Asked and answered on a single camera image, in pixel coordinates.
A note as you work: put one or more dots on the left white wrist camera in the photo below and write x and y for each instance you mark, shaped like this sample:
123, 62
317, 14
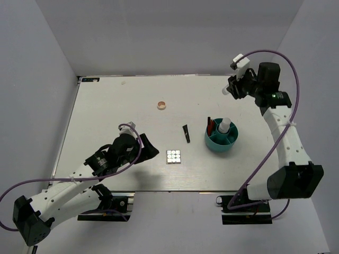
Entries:
127, 128

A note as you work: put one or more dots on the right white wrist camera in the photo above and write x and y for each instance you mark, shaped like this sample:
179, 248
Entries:
240, 65

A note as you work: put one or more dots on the red lip gloss tube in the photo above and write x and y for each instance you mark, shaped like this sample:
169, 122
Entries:
210, 127

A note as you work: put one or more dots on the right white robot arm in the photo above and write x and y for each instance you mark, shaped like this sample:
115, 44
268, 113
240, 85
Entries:
297, 176

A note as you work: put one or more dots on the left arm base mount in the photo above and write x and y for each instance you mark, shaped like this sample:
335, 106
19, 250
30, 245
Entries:
118, 210

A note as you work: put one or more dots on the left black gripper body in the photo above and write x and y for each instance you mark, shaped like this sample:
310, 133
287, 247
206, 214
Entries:
133, 155

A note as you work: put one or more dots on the clear bottle black cap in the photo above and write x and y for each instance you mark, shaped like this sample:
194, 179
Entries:
225, 90

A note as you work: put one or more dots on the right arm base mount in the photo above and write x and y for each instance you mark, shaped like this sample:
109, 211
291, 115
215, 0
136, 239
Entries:
253, 215

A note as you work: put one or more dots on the red lip gloss black cap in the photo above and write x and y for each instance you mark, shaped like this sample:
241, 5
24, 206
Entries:
208, 125

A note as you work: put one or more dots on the white lotion bottle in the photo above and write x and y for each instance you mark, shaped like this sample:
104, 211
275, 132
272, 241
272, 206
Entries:
224, 125

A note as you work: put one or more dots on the clear eyeshadow palette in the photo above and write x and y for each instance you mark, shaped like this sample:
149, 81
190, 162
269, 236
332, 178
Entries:
173, 157

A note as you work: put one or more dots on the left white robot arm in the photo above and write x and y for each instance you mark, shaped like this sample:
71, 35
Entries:
82, 192

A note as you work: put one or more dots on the black squeeze tube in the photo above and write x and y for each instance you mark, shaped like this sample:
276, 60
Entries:
186, 133

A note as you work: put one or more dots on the teal round organizer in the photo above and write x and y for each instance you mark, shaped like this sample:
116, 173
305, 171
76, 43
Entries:
218, 142

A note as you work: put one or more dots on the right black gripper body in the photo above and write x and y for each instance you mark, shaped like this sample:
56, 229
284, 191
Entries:
246, 86

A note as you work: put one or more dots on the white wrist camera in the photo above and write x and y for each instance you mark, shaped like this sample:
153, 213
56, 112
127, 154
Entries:
240, 65
127, 128

